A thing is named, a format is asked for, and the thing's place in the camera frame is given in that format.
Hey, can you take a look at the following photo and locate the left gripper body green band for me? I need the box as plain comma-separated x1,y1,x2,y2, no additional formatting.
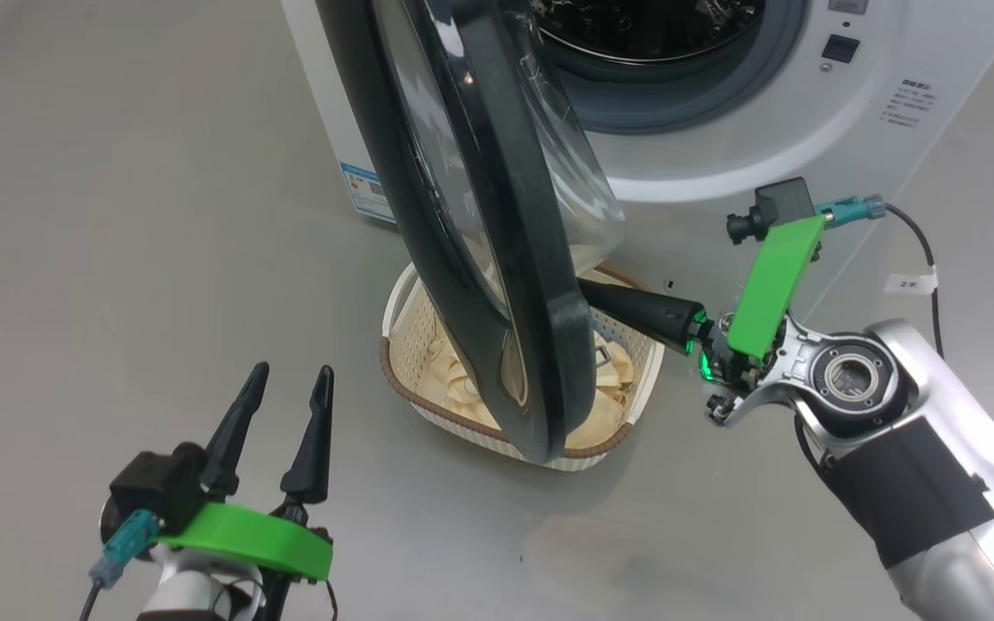
156,503,334,621

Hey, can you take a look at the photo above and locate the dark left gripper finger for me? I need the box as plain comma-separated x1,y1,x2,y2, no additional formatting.
201,362,271,499
280,365,336,505

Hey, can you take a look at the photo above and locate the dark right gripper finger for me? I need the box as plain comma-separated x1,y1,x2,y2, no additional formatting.
577,276,708,356

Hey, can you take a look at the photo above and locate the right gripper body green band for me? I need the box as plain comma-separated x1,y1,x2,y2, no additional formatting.
689,216,826,428

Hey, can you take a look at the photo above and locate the dark grey glass washer door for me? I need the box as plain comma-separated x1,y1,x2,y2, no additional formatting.
316,0,627,464

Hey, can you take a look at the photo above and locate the pale yellow printed garment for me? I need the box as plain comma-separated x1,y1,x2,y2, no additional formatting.
428,246,638,454

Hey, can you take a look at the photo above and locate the white front-load washing machine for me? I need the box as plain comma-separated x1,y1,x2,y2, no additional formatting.
281,0,994,346

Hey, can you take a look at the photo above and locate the cream basket with brown rim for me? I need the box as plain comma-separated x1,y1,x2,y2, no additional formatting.
381,259,666,473

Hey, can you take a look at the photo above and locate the small grey text label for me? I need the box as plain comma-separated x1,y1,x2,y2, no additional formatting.
881,79,938,129

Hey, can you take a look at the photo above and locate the blue white energy label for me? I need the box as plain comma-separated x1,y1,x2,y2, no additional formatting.
340,162,396,223

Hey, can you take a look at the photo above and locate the right camera cable teal plug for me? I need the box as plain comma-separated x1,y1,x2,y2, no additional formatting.
815,195,945,359

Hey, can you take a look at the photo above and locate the camera cable teal plug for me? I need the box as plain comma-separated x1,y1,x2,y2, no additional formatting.
815,195,945,359
79,509,161,621

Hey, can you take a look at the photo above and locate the left camera cable teal plug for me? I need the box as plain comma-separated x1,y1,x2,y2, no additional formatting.
79,509,161,621

